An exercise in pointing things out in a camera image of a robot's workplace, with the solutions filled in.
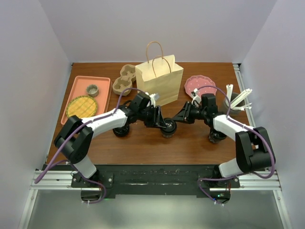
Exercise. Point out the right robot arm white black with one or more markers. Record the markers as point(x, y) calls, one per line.
point(253, 150)

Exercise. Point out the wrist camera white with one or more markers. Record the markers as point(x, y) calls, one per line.
point(196, 98)
point(153, 99)

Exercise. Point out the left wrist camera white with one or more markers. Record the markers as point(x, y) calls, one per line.
point(153, 99)

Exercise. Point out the yellow woven coaster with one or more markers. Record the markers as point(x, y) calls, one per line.
point(82, 106)

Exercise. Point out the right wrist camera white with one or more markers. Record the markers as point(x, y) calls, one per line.
point(196, 98)

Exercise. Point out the black coffee cup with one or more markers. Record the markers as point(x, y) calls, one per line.
point(165, 135)
point(216, 136)

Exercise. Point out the brown paper bag with handles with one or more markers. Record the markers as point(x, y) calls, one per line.
point(160, 75)

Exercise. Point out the pink polka dot plate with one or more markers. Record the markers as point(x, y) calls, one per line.
point(197, 81)

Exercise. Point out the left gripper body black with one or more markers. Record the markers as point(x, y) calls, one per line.
point(149, 117)

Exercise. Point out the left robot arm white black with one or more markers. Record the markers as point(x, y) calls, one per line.
point(75, 137)

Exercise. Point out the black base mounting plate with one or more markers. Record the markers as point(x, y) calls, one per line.
point(163, 180)

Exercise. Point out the small grey ceramic cup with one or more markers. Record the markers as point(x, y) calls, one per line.
point(92, 90)

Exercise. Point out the black cup lid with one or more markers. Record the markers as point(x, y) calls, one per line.
point(170, 128)

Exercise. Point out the cardboard cup carrier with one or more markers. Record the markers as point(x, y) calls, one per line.
point(126, 80)

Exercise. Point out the grey straw holder cup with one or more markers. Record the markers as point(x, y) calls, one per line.
point(233, 110)

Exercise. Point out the salmon pink tray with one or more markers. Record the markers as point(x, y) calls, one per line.
point(79, 88)

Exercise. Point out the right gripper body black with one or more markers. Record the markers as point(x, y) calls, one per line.
point(196, 113)

